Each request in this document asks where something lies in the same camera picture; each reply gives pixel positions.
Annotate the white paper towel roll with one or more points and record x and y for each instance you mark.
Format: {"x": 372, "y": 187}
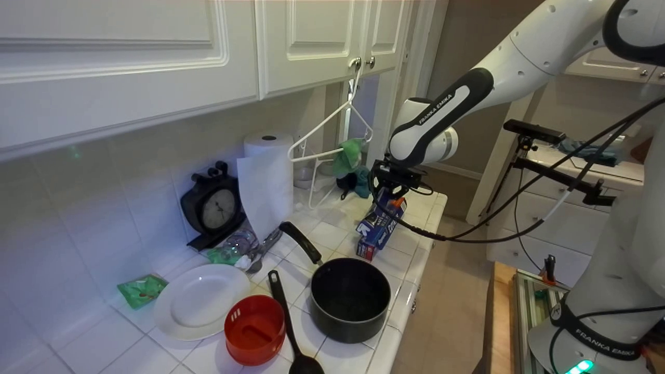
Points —
{"x": 266, "y": 183}

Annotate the black alarm clock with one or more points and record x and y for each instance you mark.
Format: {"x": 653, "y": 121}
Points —
{"x": 216, "y": 209}

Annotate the red measuring cup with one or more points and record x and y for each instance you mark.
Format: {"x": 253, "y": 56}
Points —
{"x": 255, "y": 332}

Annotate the black camera stand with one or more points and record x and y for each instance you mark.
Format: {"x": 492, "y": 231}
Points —
{"x": 554, "y": 167}

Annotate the green cloth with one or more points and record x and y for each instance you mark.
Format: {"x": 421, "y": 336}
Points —
{"x": 350, "y": 157}

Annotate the white dish rack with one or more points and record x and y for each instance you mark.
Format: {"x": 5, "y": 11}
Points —
{"x": 323, "y": 180}

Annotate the black cooking pot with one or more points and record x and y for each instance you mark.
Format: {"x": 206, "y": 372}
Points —
{"x": 350, "y": 297}

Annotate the shiny silver wrapper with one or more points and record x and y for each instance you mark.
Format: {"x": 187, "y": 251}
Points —
{"x": 249, "y": 251}

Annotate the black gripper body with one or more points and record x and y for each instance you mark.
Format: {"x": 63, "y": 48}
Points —
{"x": 396, "y": 177}

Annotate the blue Cut-Rite wax paper box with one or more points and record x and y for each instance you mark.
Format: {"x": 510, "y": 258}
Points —
{"x": 370, "y": 251}

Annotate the white plate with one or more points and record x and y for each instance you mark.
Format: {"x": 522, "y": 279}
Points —
{"x": 205, "y": 302}

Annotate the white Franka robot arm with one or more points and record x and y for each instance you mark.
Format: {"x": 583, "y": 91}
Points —
{"x": 554, "y": 48}

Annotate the dark blue dotted foil box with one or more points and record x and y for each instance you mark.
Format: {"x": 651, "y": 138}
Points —
{"x": 375, "y": 226}

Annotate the black spatula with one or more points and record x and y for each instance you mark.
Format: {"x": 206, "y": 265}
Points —
{"x": 281, "y": 305}

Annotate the wooden board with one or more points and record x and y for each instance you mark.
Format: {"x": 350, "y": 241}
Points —
{"x": 500, "y": 319}

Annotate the white upper cabinets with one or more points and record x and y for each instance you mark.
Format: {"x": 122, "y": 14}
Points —
{"x": 138, "y": 62}

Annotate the green packet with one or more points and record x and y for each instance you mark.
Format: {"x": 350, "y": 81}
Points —
{"x": 142, "y": 291}

